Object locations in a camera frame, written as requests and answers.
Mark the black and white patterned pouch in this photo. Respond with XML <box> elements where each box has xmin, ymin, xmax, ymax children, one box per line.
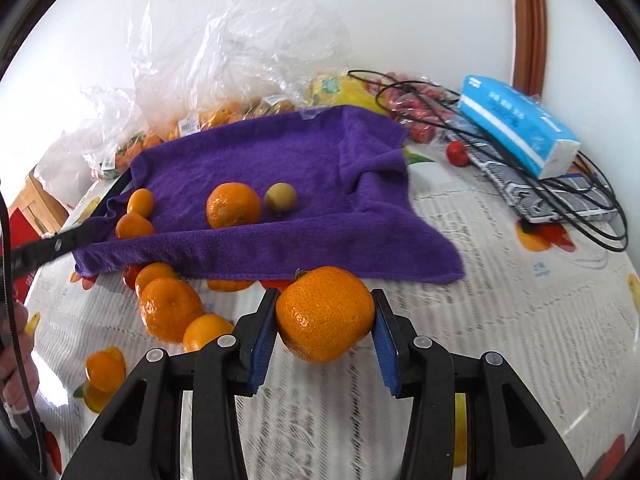
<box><xmin>467</xmin><ymin>150</ymin><xmax>618</xmax><ymax>223</ymax></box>

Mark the wooden furniture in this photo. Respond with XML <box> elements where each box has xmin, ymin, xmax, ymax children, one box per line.
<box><xmin>7</xmin><ymin>170</ymin><xmax>71</xmax><ymax>241</ymax></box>

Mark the small orange mandarin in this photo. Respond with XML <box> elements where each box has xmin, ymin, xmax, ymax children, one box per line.
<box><xmin>135</xmin><ymin>262</ymin><xmax>178</xmax><ymax>291</ymax></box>

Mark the bag of cherry tomatoes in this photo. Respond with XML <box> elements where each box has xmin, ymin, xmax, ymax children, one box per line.
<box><xmin>377</xmin><ymin>71</ymin><xmax>463</xmax><ymax>143</ymax></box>

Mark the clear bag of kumquats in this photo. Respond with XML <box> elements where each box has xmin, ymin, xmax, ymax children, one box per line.
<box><xmin>125</xmin><ymin>0</ymin><xmax>351</xmax><ymax>143</ymax></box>

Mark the clear bag of small oranges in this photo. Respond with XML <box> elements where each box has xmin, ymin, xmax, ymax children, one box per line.
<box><xmin>60</xmin><ymin>85</ymin><xmax>166</xmax><ymax>181</ymax></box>

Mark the wooden door frame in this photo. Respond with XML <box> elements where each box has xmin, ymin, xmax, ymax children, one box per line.
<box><xmin>507</xmin><ymin>0</ymin><xmax>548</xmax><ymax>98</ymax></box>

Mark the oval orange kumquat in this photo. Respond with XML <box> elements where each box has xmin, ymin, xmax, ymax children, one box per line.
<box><xmin>126</xmin><ymin>188</ymin><xmax>155</xmax><ymax>217</ymax></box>

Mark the yellow-green longan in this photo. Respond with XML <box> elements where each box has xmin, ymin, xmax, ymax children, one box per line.
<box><xmin>263</xmin><ymin>182</ymin><xmax>299</xmax><ymax>213</ymax></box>

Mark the large mandarin with green stem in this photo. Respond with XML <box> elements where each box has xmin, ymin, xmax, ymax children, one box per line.
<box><xmin>275</xmin><ymin>266</ymin><xmax>377</xmax><ymax>365</ymax></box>

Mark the white plastic bag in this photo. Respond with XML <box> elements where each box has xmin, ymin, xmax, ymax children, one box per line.
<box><xmin>37</xmin><ymin>130</ymin><xmax>101</xmax><ymax>208</ymax></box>

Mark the person's left hand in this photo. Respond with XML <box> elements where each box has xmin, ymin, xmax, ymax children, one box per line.
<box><xmin>0</xmin><ymin>302</ymin><xmax>43</xmax><ymax>431</ymax></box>

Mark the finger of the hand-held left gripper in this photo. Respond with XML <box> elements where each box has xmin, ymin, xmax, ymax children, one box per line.
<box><xmin>10</xmin><ymin>220</ymin><xmax>109</xmax><ymax>277</ymax></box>

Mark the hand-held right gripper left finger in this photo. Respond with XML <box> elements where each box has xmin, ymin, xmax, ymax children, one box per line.
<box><xmin>62</xmin><ymin>287</ymin><xmax>280</xmax><ymax>480</ymax></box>

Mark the red paper bag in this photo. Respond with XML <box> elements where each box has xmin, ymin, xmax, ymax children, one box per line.
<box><xmin>9</xmin><ymin>210</ymin><xmax>38</xmax><ymax>306</ymax></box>

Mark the left hand-held gripper cable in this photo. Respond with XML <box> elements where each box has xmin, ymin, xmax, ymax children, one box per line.
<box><xmin>0</xmin><ymin>180</ymin><xmax>51</xmax><ymax>478</ymax></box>

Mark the clear bag of longans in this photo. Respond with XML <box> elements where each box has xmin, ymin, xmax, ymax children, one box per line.
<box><xmin>240</xmin><ymin>92</ymin><xmax>301</xmax><ymax>121</ymax></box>

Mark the purple towel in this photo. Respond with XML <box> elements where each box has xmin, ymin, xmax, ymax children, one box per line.
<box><xmin>72</xmin><ymin>105</ymin><xmax>466</xmax><ymax>286</ymax></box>

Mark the large orange mandarin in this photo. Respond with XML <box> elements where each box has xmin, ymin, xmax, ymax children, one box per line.
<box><xmin>206</xmin><ymin>182</ymin><xmax>262</xmax><ymax>230</ymax></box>
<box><xmin>139</xmin><ymin>277</ymin><xmax>205</xmax><ymax>343</ymax></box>

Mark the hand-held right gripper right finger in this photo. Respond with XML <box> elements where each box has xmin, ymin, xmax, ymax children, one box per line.
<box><xmin>370</xmin><ymin>287</ymin><xmax>583</xmax><ymax>480</ymax></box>

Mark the yellow packet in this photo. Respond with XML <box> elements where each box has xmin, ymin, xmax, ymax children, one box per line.
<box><xmin>305</xmin><ymin>74</ymin><xmax>386</xmax><ymax>113</ymax></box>

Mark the black cable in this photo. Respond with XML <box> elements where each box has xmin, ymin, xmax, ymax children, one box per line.
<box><xmin>347</xmin><ymin>69</ymin><xmax>628</xmax><ymax>252</ymax></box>

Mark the blue tissue pack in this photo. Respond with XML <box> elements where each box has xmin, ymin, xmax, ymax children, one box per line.
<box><xmin>457</xmin><ymin>74</ymin><xmax>582</xmax><ymax>180</ymax></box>

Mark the fruit print tablecloth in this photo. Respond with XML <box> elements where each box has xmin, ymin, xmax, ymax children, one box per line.
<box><xmin>20</xmin><ymin>125</ymin><xmax>640</xmax><ymax>480</ymax></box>

